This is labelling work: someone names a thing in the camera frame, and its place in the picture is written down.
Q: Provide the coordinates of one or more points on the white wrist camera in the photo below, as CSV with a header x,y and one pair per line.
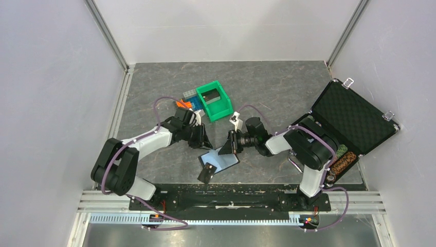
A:
x,y
236,121
197,117

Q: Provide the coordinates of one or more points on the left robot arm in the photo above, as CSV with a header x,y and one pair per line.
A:
x,y
116,166

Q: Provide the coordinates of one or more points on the black leather card holder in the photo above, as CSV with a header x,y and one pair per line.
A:
x,y
220,162

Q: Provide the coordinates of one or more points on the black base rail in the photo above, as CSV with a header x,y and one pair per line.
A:
x,y
191,201

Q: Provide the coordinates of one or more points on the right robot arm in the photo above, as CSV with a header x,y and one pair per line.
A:
x,y
312,145

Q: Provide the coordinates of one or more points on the black poker chip case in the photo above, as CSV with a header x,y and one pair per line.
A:
x,y
354,121

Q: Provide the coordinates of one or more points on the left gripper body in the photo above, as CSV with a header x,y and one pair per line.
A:
x,y
196,139

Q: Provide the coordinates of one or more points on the orange curved piece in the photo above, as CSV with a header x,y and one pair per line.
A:
x,y
182,104

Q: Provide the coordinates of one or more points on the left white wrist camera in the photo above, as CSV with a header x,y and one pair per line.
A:
x,y
197,117

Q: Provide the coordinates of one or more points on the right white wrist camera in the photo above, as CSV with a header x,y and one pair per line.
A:
x,y
236,121

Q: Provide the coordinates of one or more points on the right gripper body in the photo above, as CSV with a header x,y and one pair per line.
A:
x,y
238,140

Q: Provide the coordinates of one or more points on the brown poker chip row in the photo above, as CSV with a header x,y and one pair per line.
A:
x,y
345,159

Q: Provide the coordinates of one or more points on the white comb cable strip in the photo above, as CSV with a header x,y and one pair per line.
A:
x,y
147,219

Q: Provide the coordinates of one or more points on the green plastic bin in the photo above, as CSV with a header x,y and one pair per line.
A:
x,y
218,109

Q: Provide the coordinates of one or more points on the blue grid tray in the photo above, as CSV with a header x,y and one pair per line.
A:
x,y
196,103

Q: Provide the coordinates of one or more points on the grey brick block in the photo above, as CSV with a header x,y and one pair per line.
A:
x,y
189,94

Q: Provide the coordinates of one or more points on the black box in bin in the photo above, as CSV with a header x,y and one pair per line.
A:
x,y
211,96

